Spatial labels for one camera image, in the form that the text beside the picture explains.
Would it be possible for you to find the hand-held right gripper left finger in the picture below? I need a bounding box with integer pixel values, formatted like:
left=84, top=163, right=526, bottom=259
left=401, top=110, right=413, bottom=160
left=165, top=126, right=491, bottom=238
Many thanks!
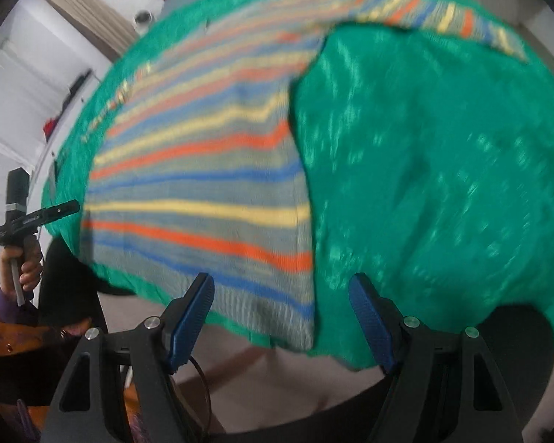
left=41, top=272, right=215, bottom=443

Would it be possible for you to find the small white fan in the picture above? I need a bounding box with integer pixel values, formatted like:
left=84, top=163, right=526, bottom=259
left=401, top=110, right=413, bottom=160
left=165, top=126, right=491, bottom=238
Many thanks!
left=134, top=9, right=156, bottom=33

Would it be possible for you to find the green satin blanket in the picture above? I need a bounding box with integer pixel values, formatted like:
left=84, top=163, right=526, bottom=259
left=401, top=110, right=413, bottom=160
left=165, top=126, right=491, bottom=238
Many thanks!
left=41, top=0, right=554, bottom=372

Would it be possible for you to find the white sheer curtain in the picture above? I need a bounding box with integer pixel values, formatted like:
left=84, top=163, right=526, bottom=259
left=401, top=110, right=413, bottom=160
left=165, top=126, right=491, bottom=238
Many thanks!
left=0, top=32, right=107, bottom=287

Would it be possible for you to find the black clothes pile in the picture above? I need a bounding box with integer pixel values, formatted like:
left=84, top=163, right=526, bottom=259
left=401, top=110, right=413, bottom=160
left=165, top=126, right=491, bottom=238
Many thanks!
left=62, top=69, right=93, bottom=111

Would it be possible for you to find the beige curtain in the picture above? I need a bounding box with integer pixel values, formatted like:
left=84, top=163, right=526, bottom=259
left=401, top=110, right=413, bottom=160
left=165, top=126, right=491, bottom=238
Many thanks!
left=32, top=0, right=139, bottom=63

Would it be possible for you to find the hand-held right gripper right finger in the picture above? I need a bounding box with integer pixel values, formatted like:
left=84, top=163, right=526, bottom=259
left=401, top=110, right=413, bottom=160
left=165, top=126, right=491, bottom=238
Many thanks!
left=348, top=272, right=523, bottom=443

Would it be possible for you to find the person's left forearm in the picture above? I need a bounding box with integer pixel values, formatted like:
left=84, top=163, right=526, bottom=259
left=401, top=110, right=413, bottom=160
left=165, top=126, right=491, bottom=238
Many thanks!
left=0, top=284, right=38, bottom=328

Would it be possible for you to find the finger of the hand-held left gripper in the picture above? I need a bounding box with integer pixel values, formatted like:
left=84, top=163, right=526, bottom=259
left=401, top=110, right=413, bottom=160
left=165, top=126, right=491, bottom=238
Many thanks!
left=37, top=200, right=81, bottom=225

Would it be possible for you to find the person's left hand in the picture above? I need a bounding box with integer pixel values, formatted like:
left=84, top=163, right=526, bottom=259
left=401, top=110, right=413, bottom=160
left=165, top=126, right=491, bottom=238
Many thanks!
left=0, top=239, right=44, bottom=292

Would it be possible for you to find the striped knit sweater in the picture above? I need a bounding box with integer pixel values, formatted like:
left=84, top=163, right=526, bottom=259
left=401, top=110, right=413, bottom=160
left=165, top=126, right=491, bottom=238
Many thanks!
left=81, top=0, right=529, bottom=351

